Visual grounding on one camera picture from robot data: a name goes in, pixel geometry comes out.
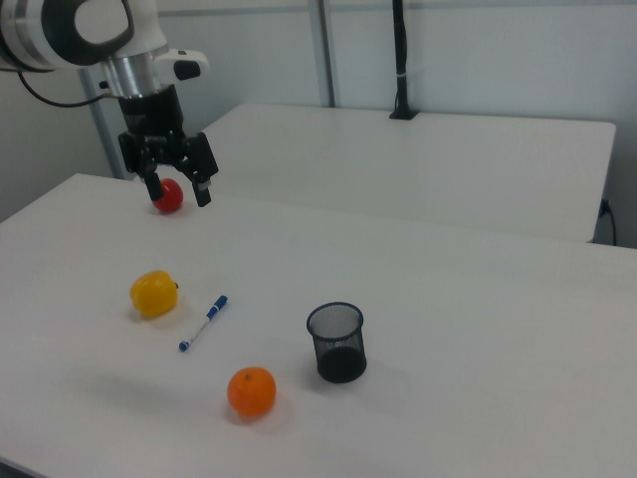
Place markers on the grey partition post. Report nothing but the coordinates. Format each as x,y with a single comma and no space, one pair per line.
322,50

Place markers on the white marker pen blue cap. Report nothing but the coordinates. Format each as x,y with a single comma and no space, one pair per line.
204,322

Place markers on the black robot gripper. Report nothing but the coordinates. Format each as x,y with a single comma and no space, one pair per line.
159,134

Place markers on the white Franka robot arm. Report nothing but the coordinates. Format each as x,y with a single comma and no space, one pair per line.
74,35

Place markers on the red apple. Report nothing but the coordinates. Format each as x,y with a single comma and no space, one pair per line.
171,196

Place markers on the yellow bell pepper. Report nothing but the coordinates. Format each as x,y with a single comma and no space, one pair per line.
154,294

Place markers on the grey metal frame post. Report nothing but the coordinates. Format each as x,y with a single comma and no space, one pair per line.
102,129

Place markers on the black pole with base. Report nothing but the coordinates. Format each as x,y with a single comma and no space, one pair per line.
401,60

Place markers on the black mesh pen cup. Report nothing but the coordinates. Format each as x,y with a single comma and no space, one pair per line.
339,348

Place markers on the orange mandarin fruit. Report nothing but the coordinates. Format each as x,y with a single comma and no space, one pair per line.
251,392

